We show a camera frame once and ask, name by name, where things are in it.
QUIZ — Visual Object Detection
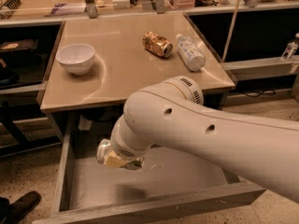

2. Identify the brown shoe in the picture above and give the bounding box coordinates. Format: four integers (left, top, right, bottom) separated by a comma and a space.
6, 191, 41, 224

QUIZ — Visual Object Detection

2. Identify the black coiled spring tool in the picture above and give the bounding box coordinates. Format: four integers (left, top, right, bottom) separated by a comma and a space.
0, 0, 21, 20

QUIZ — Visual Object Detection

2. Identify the beige vertical pole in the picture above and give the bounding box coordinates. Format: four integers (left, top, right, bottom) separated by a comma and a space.
221, 0, 240, 63

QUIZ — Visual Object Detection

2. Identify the white ceramic bowl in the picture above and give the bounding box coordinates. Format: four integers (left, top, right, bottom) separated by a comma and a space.
55, 44, 95, 75

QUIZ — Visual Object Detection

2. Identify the grey counter cabinet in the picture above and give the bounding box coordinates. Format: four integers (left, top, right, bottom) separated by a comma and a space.
36, 11, 239, 142

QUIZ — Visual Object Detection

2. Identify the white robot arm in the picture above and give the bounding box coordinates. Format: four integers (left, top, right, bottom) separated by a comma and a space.
111, 77, 299, 203

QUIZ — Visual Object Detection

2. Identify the small bottle on shelf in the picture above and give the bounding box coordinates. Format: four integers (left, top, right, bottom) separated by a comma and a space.
281, 33, 299, 60

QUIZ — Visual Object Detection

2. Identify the crushed gold soda can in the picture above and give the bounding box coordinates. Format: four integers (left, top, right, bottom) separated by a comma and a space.
142, 32, 173, 58

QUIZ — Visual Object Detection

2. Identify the purple white paper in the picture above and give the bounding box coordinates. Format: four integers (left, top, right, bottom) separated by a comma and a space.
49, 3, 87, 16

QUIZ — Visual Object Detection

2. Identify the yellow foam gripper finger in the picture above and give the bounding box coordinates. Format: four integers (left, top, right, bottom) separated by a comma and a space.
104, 151, 127, 168

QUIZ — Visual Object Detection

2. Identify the clear plastic water bottle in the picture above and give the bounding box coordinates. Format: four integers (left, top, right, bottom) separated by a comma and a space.
176, 34, 206, 72

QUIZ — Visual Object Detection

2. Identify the open grey top drawer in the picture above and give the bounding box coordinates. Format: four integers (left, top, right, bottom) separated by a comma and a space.
33, 112, 264, 224

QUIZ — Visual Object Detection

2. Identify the black cable on floor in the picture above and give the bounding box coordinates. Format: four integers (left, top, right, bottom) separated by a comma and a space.
239, 89, 278, 98

